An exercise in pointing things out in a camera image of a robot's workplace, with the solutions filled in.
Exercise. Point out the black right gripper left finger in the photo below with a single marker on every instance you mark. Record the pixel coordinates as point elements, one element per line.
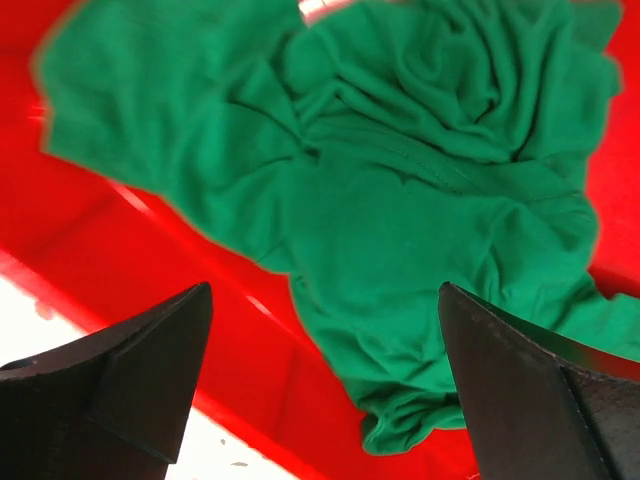
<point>111,405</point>

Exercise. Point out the red plastic bin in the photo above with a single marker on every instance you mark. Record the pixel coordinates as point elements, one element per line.
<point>98,252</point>

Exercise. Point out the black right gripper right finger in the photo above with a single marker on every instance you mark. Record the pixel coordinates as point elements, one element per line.
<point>538,405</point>

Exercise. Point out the green t shirt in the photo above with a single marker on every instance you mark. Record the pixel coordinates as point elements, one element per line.
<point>370,157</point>

